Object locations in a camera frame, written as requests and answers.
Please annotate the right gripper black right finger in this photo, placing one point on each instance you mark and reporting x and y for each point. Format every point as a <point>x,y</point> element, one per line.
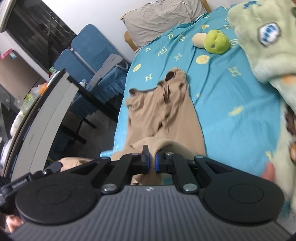
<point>229,194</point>

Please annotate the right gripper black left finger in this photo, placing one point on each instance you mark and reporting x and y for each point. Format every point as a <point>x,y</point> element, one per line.
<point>70,195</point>

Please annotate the person's left hand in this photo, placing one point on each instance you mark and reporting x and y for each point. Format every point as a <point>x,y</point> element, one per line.
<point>14,222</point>

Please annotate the person's right hand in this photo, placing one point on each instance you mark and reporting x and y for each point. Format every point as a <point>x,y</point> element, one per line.
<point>269,172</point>

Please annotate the turquoise patterned bed sheet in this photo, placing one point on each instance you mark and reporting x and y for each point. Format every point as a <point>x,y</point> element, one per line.
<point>242,119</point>

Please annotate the grey desk with black legs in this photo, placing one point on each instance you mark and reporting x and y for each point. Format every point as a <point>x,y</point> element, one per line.
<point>32,142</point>

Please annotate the brown cardboard box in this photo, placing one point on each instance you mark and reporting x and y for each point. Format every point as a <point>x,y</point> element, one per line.
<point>17,76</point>

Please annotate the blue chair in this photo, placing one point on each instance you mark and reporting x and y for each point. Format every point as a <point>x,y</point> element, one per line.
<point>97,69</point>

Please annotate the green plush toy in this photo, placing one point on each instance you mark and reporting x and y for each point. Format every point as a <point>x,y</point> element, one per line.
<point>214,42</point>

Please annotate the green fleece blanket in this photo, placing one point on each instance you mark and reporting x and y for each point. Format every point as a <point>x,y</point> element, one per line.
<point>265,31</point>

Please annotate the grey pillow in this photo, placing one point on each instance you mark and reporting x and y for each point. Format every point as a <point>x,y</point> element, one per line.
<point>159,18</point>

